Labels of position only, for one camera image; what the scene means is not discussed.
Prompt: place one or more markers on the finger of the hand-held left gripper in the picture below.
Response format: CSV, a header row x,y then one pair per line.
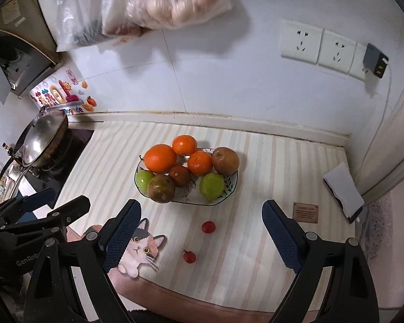
x,y
37,199
70,208

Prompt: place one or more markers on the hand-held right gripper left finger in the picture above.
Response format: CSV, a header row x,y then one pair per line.
x,y
121,239

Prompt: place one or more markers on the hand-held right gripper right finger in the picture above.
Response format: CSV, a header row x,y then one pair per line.
x,y
282,235

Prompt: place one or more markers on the red green apple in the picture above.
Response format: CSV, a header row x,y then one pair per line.
x,y
160,189

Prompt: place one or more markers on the cherry tomato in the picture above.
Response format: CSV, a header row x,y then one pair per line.
x,y
189,256
208,227

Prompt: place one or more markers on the oval floral ceramic plate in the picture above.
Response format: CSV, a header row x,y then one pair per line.
x,y
188,199

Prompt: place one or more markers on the small brown apple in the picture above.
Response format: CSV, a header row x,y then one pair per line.
x,y
179,175

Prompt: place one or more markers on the large orange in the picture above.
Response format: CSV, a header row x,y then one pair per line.
x,y
160,158

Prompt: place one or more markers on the large reddish brown apple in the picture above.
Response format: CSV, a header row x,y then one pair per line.
x,y
225,160

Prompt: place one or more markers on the small tangerine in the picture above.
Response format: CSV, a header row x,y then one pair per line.
x,y
199,163
184,144

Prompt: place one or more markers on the cat shaped mat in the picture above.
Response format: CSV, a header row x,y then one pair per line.
x,y
141,247

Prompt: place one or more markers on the brown label patch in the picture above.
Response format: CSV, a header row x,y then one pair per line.
x,y
305,212

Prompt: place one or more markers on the striped tablecloth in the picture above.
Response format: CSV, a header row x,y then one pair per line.
x,y
249,259

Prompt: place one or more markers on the black glass gas stove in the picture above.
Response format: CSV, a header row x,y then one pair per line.
x,y
74,154

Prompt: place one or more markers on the black wok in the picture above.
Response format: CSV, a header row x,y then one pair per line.
x,y
57,141

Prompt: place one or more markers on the metal wok lid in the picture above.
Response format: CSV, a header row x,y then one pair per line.
x,y
40,138

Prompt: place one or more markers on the power bank with white cloth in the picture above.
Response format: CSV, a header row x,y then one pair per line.
x,y
355,216

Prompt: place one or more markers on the white paper sheet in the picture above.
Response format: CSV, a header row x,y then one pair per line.
x,y
343,188

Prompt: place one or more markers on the person's dark fleece clothing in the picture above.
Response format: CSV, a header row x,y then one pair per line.
x,y
161,317

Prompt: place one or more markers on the patterned glass door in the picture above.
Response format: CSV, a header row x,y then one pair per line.
x,y
377,228

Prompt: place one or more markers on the black range hood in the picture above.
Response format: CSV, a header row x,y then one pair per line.
x,y
20,57

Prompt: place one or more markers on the plastic bag with dark contents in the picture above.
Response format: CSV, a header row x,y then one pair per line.
x,y
80,23

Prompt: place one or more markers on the plastic bag with peaches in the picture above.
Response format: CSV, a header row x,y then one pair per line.
x,y
168,3

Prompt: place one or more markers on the colourful wall sticker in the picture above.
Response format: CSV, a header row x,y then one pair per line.
x,y
54,94

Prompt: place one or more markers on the orange persimmon wall sticker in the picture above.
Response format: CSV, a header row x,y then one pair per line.
x,y
91,102

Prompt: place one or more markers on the red seal wall sticker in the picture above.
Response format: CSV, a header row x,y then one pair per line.
x,y
72,76

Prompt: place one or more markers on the black wall charger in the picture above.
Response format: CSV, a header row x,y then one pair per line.
x,y
373,59

